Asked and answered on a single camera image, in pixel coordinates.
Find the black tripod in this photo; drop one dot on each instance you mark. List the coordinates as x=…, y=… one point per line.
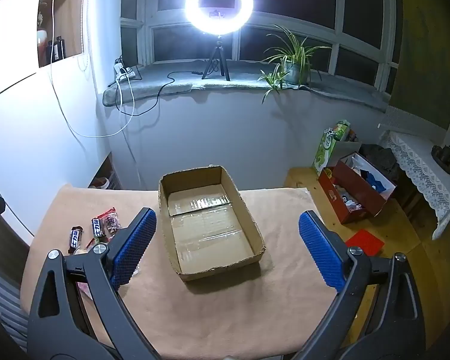
x=219, y=50

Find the green carton box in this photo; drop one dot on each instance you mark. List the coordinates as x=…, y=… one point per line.
x=324, y=150

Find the dark figurine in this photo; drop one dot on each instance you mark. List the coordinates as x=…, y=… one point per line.
x=442, y=157

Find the white lace cloth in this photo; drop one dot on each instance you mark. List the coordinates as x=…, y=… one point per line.
x=420, y=165

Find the brown chocolate bar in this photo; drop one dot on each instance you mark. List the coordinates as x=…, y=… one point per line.
x=75, y=239

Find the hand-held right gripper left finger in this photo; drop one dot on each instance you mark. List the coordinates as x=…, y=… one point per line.
x=135, y=247

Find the wooden wall shelf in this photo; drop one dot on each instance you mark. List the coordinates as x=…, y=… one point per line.
x=73, y=18

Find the red flat packet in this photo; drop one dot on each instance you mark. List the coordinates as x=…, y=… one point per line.
x=363, y=243

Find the dark cloth pile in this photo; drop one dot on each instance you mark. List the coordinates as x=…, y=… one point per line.
x=382, y=157

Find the grey striped cloth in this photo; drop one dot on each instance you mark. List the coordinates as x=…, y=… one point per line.
x=3, y=307

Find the grey windowsill mat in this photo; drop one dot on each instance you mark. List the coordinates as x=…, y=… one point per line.
x=228, y=82

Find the cardboard box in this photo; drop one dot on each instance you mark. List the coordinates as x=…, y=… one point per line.
x=206, y=232

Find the potted spider plant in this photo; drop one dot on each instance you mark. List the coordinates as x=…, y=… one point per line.
x=294, y=73

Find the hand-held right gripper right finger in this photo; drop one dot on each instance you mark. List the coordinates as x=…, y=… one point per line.
x=318, y=251

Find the red shoe box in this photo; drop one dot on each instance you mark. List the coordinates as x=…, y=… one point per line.
x=360, y=195

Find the white power strip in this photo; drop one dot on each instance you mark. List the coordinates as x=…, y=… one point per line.
x=122, y=70

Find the white window frame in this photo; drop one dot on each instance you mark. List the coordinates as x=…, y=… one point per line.
x=144, y=15

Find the red white jar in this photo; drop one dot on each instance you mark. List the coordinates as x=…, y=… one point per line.
x=42, y=48

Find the blue white candy bar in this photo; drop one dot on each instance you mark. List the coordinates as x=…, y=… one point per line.
x=97, y=227

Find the clear red candy packet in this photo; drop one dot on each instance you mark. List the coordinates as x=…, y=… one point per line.
x=110, y=220

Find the dark bottle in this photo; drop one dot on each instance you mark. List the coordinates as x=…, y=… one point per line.
x=58, y=50

